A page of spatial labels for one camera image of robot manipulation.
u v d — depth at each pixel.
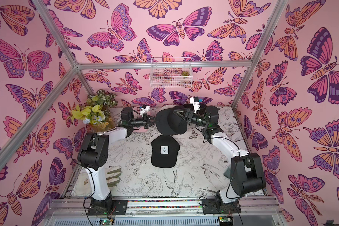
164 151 0.90
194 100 0.73
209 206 0.73
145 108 0.88
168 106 1.09
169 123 0.88
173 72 0.95
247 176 0.44
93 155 0.54
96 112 0.87
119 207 0.73
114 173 0.85
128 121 0.79
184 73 0.92
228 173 0.85
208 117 0.62
